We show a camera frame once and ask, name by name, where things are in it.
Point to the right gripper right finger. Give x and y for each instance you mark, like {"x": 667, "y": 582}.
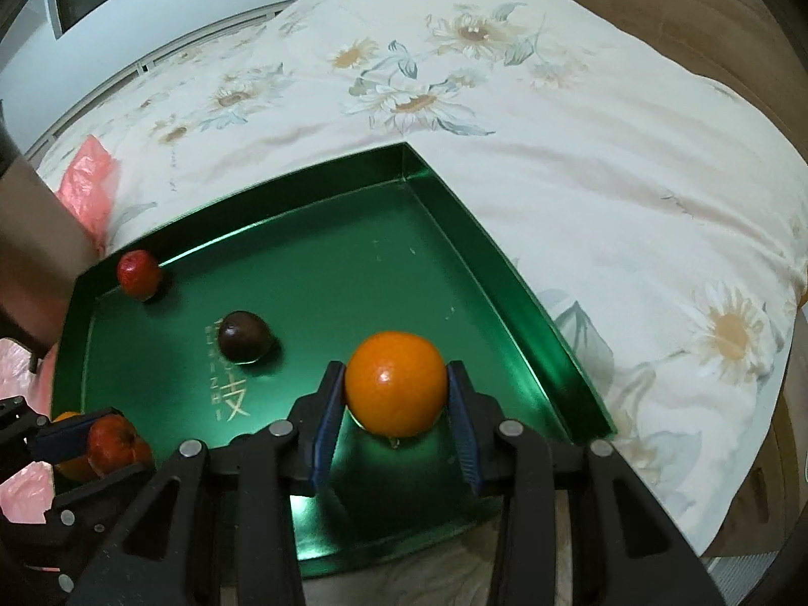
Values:
{"x": 626, "y": 549}

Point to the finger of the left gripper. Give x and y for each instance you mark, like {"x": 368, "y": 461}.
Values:
{"x": 102, "y": 500}
{"x": 28, "y": 436}

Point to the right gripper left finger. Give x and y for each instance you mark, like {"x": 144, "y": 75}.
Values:
{"x": 164, "y": 549}

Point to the red apple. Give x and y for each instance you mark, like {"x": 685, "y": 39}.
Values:
{"x": 114, "y": 443}
{"x": 139, "y": 275}

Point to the dark plum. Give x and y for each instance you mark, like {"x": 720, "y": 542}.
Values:
{"x": 243, "y": 337}

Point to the large orange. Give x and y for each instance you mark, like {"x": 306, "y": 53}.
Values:
{"x": 396, "y": 384}

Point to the pink plastic sheet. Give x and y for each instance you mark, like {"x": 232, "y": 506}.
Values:
{"x": 87, "y": 190}

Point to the copper black electric kettle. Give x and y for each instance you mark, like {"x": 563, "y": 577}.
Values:
{"x": 44, "y": 249}

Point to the green tray box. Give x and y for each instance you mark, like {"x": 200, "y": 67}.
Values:
{"x": 326, "y": 256}

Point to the floral bed quilt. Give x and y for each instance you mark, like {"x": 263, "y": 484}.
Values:
{"x": 325, "y": 78}

